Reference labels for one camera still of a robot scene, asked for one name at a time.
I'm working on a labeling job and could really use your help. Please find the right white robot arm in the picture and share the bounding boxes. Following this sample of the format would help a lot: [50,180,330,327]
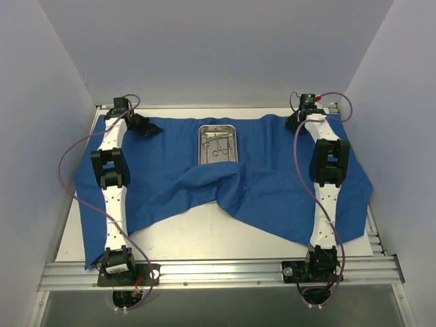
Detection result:
[285,93,351,281]

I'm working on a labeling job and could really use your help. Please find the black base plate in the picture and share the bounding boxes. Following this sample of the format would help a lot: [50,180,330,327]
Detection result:
[281,261,343,283]
[97,264,161,287]

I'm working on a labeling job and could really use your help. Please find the blue surgical drape cloth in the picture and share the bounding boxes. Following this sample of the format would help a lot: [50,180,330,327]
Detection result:
[74,114,372,269]

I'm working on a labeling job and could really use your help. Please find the aluminium front rail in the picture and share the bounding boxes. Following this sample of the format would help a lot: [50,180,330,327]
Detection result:
[37,255,405,292]

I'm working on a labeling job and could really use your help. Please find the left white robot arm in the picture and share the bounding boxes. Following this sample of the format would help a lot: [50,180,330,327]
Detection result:
[91,95,163,285]

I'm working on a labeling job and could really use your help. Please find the steel instrument tray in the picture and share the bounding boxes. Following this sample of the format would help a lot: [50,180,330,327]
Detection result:
[198,125,238,165]

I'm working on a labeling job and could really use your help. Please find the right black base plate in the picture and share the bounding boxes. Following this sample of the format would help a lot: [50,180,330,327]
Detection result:
[281,261,343,283]

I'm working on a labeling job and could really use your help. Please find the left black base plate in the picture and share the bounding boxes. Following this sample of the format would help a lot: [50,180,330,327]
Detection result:
[97,264,161,287]

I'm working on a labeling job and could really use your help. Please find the steel forceps in tray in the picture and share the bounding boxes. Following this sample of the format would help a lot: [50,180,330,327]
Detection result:
[212,129,228,157]

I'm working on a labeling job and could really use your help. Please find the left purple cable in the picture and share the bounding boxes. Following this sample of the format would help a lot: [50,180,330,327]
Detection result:
[57,94,154,311]

